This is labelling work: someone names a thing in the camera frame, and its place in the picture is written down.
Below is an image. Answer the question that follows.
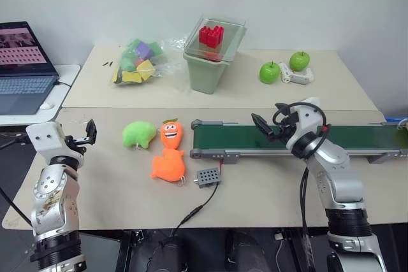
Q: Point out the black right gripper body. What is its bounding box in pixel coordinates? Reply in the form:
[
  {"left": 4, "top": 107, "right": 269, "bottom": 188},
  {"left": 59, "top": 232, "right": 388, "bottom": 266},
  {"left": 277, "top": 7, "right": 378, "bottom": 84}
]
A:
[{"left": 266, "top": 109, "right": 300, "bottom": 143}]

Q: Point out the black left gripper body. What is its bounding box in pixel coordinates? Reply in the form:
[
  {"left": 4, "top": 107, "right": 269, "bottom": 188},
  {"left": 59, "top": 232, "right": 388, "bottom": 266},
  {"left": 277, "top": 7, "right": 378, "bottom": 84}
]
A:
[{"left": 63, "top": 135, "right": 87, "bottom": 168}]

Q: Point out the green conveyor belt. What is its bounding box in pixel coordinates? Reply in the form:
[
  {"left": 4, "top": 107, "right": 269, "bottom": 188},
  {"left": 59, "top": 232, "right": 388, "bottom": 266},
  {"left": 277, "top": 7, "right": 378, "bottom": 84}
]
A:
[{"left": 190, "top": 118, "right": 408, "bottom": 165}]

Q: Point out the white plastic device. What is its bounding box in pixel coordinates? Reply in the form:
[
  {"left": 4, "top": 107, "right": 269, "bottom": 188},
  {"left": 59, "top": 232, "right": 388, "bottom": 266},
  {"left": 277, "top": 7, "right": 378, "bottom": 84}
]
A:
[{"left": 279, "top": 62, "right": 315, "bottom": 85}]

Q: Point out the green apple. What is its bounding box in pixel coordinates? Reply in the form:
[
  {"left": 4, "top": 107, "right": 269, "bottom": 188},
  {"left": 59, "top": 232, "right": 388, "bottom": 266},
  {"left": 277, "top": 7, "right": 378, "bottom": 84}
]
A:
[
  {"left": 258, "top": 61, "right": 282, "bottom": 85},
  {"left": 289, "top": 50, "right": 310, "bottom": 72}
]

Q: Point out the green plush toy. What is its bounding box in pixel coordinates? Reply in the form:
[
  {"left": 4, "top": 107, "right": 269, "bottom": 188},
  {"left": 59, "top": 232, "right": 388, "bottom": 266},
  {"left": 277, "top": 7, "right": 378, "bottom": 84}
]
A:
[{"left": 122, "top": 120, "right": 157, "bottom": 150}]

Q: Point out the white side table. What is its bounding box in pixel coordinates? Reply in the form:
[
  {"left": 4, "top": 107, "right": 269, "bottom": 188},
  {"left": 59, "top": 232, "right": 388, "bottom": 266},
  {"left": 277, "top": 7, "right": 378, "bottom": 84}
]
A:
[{"left": 0, "top": 64, "right": 82, "bottom": 127}]

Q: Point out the grey perforated control box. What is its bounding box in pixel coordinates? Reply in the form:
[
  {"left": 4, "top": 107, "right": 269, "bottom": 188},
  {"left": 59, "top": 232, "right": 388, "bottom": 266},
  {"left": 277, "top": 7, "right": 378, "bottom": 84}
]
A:
[{"left": 193, "top": 168, "right": 222, "bottom": 189}]

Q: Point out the pale green plastic bin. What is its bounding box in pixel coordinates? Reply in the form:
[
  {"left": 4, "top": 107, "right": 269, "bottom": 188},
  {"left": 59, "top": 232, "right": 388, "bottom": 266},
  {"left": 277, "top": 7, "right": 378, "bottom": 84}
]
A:
[{"left": 182, "top": 25, "right": 248, "bottom": 96}]

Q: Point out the plastic bag of foam blocks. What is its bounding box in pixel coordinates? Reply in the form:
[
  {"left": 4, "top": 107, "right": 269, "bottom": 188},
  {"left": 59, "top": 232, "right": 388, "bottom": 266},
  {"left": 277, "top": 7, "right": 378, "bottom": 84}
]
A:
[{"left": 111, "top": 37, "right": 189, "bottom": 87}]

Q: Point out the open laptop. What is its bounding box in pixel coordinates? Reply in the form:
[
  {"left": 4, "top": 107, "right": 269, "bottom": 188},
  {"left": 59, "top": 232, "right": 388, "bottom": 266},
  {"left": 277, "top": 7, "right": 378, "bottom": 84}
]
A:
[{"left": 0, "top": 21, "right": 61, "bottom": 116}]

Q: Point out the clear plastic box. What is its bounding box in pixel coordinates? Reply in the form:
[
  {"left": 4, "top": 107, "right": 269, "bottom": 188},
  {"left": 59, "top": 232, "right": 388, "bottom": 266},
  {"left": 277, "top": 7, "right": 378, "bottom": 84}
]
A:
[{"left": 184, "top": 13, "right": 247, "bottom": 64}]

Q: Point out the red toy block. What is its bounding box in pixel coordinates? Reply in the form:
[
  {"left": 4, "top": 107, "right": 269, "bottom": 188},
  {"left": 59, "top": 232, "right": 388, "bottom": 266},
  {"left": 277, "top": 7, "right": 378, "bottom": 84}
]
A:
[{"left": 198, "top": 25, "right": 225, "bottom": 49}]

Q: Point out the blue object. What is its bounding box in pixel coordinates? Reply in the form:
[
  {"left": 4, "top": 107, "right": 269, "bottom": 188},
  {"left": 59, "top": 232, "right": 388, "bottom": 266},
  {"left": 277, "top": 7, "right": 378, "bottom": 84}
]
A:
[{"left": 384, "top": 115, "right": 408, "bottom": 127}]

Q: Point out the dark rounded shape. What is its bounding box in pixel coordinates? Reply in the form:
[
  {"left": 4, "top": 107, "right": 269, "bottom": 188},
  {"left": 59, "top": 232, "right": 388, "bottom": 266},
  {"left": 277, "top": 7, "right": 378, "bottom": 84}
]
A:
[
  {"left": 224, "top": 230, "right": 267, "bottom": 272},
  {"left": 147, "top": 240, "right": 189, "bottom": 272}
]

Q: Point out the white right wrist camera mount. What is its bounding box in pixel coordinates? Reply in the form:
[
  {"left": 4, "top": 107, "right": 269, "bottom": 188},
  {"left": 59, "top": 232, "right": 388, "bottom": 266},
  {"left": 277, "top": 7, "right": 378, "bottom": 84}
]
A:
[{"left": 293, "top": 96, "right": 321, "bottom": 147}]

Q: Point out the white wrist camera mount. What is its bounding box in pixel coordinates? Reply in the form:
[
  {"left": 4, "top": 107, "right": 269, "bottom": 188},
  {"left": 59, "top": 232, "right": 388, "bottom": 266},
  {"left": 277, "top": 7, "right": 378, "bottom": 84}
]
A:
[
  {"left": 25, "top": 121, "right": 66, "bottom": 160},
  {"left": 293, "top": 96, "right": 321, "bottom": 147}
]

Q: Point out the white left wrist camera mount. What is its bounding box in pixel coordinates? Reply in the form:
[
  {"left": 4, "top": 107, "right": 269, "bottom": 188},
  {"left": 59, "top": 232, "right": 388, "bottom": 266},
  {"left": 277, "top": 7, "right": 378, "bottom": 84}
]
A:
[{"left": 25, "top": 121, "right": 66, "bottom": 160}]

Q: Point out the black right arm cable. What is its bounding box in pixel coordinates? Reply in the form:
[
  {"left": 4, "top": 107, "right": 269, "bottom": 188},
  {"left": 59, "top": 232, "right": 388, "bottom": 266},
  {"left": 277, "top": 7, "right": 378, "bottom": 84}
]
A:
[{"left": 272, "top": 102, "right": 330, "bottom": 255}]

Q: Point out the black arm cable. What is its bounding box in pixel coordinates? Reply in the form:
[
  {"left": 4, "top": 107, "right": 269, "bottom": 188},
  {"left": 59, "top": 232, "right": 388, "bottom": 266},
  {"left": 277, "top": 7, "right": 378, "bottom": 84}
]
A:
[
  {"left": 0, "top": 185, "right": 34, "bottom": 231},
  {"left": 272, "top": 102, "right": 330, "bottom": 255}
]

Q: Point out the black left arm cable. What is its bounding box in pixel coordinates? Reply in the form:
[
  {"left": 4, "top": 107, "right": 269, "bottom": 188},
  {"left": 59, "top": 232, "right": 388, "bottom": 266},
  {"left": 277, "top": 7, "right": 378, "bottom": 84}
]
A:
[{"left": 0, "top": 185, "right": 34, "bottom": 231}]

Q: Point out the orange carrot plush toy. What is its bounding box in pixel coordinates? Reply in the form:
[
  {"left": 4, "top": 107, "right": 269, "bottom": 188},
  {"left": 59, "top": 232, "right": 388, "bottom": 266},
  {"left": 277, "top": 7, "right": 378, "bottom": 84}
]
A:
[{"left": 149, "top": 148, "right": 187, "bottom": 187}]

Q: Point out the black power cable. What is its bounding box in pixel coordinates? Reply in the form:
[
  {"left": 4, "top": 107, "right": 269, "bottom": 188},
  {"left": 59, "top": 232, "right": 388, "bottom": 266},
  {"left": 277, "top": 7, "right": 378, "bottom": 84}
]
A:
[{"left": 167, "top": 183, "right": 222, "bottom": 241}]

